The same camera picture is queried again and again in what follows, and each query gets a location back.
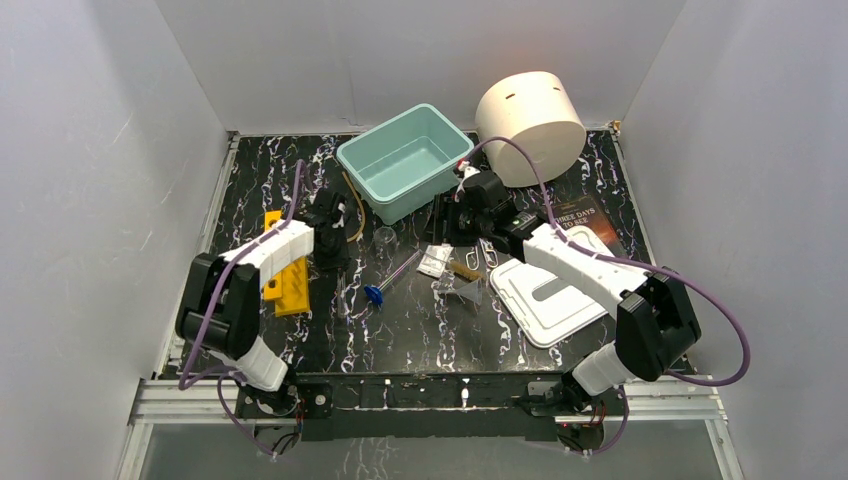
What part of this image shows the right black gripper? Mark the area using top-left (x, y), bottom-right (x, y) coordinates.
top-left (416, 195), bottom-right (491, 248)

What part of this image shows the clear glass beaker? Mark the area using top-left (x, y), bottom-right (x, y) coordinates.
top-left (373, 226), bottom-right (398, 260)

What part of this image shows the glass test tube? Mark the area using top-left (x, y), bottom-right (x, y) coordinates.
top-left (336, 270), bottom-right (348, 320)

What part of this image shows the blue-tipped glass rod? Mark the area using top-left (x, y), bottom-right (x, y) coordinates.
top-left (364, 250), bottom-right (423, 306)

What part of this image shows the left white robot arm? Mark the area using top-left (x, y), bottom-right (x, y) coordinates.
top-left (175, 190), bottom-right (350, 416)

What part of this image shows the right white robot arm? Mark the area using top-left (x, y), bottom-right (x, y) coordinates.
top-left (447, 167), bottom-right (702, 414)

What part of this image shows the tan rubber tube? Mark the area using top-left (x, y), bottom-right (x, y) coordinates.
top-left (342, 171), bottom-right (367, 243)

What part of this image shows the metal test tube clamp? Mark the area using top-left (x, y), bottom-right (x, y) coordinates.
top-left (465, 239), bottom-right (499, 270)

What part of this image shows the test tube brush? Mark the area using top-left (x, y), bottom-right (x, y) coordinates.
top-left (448, 260), bottom-right (483, 282)

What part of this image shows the clear plastic packet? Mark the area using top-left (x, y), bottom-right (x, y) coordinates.
top-left (416, 244), bottom-right (454, 279)

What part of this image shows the clear glass funnel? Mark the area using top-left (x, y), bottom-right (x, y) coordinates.
top-left (433, 279), bottom-right (484, 306)

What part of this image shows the yellow test tube rack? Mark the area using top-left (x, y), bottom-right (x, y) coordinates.
top-left (262, 210), bottom-right (312, 317)

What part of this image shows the teal plastic bin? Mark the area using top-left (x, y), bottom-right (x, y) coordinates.
top-left (337, 103), bottom-right (474, 225)

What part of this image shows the cream cylindrical container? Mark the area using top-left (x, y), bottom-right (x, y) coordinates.
top-left (475, 71), bottom-right (587, 188)

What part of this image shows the dark book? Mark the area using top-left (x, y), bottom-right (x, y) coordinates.
top-left (552, 195), bottom-right (626, 257)

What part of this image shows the white plastic lid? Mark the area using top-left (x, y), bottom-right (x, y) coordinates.
top-left (489, 259), bottom-right (606, 348)

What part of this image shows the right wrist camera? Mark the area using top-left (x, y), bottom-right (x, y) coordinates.
top-left (458, 162), bottom-right (480, 185)

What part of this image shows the aluminium frame rail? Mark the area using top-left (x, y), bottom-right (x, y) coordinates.
top-left (129, 374), bottom-right (727, 425)

